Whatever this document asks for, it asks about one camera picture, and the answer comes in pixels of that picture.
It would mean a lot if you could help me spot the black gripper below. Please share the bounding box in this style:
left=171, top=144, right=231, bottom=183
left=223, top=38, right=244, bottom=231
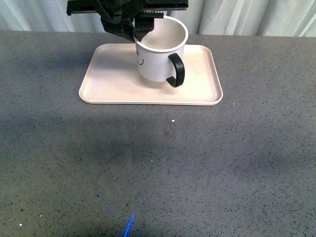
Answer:
left=66, top=0, right=189, bottom=41

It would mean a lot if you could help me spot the white smiley mug black handle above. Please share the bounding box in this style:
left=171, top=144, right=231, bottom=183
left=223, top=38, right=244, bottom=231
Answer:
left=133, top=16, right=188, bottom=87

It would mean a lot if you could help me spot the beige rectangular tray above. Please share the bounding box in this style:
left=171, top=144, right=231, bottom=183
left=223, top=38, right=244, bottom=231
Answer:
left=79, top=43, right=223, bottom=106

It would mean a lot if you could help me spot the pale grey curtain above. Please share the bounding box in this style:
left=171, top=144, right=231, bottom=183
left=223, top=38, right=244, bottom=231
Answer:
left=0, top=0, right=316, bottom=37

